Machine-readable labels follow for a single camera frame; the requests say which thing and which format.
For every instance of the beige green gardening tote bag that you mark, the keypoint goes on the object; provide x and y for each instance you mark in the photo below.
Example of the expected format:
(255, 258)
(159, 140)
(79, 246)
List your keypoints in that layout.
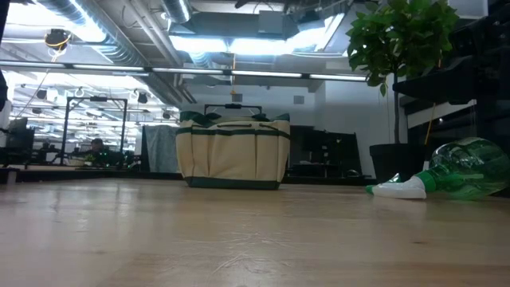
(231, 155)

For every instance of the green spray bottle white nozzle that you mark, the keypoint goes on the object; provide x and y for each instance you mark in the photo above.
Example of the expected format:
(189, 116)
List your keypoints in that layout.
(466, 167)

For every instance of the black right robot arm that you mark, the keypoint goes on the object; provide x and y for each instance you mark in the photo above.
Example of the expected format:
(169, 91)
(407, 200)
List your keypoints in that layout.
(478, 60)

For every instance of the long ceiling light bar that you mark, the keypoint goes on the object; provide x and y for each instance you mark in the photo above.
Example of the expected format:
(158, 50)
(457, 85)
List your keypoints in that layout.
(263, 73)

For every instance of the grey fabric partition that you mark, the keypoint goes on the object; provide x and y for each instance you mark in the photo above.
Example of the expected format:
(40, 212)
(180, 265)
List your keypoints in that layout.
(161, 147)

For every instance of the black plant pot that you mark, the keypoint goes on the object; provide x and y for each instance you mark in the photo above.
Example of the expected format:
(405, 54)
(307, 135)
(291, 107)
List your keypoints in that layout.
(394, 163)

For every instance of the person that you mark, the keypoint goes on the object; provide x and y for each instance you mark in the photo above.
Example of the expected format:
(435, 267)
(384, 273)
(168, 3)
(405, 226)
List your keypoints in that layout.
(96, 145)

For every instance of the leafy green potted tree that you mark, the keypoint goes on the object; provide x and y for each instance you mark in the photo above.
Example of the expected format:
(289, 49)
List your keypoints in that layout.
(398, 36)

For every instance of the silver ventilation duct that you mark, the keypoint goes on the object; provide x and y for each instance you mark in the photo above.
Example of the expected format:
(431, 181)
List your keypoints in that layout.
(177, 10)

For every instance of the tall black gantry frame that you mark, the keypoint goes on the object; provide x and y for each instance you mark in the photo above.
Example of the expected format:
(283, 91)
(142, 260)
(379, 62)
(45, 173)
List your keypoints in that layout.
(65, 131)

